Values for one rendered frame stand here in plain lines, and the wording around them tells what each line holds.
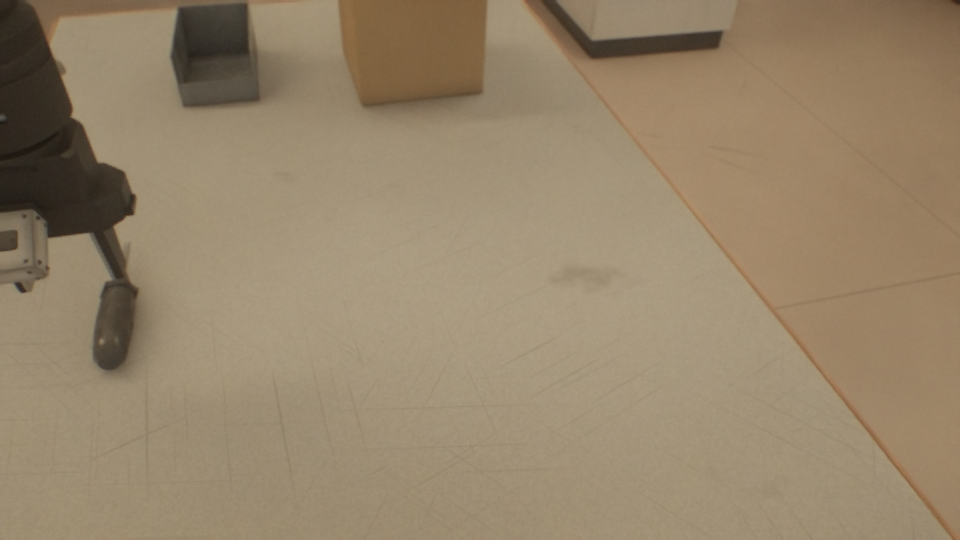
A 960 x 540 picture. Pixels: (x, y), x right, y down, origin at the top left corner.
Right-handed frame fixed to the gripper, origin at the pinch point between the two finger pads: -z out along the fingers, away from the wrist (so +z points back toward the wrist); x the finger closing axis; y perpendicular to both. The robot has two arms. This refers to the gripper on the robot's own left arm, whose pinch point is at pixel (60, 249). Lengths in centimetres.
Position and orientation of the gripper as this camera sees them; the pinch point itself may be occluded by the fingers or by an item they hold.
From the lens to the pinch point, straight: 61.1
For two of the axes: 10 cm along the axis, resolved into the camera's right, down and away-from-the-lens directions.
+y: 2.7, 6.6, -7.1
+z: 0.4, -7.4, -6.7
